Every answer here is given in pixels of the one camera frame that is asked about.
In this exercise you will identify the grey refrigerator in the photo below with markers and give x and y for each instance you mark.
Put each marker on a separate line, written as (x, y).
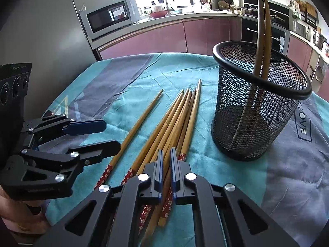
(48, 34)

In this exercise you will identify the person's left hand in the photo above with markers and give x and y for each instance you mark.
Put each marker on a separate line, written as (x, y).
(25, 217)

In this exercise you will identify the pink kitchen cabinets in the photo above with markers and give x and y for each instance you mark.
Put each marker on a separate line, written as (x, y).
(196, 35)

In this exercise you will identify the silver microwave oven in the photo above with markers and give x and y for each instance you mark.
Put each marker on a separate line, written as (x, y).
(109, 17)

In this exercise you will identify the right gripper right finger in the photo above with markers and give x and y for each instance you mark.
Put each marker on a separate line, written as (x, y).
(223, 215)

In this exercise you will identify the dark chopstick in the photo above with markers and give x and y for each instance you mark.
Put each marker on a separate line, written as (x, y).
(258, 62)

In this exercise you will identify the wooden chopstick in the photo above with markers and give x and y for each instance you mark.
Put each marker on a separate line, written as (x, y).
(183, 144)
(142, 155)
(126, 142)
(150, 213)
(161, 137)

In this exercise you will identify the black mesh utensil holder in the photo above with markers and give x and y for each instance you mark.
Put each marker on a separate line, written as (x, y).
(287, 84)

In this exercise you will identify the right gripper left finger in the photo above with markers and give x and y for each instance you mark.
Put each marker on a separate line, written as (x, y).
(109, 215)

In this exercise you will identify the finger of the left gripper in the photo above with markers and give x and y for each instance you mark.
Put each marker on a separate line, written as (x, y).
(33, 160)
(45, 129)

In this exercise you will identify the black camera box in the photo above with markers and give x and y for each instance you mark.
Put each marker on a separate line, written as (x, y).
(14, 87)

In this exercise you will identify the red bowl on counter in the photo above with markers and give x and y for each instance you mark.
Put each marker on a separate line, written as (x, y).
(158, 14)

